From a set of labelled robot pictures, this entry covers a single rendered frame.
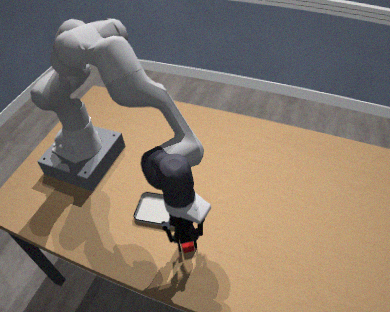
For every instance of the red cube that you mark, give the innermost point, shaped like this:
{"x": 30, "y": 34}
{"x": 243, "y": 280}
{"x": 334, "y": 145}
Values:
{"x": 188, "y": 247}

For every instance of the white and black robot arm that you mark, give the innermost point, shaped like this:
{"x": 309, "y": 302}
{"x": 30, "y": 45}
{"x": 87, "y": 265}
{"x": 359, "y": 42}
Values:
{"x": 168, "y": 165}

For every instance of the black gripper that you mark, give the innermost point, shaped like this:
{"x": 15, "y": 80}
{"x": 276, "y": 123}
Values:
{"x": 178, "y": 222}

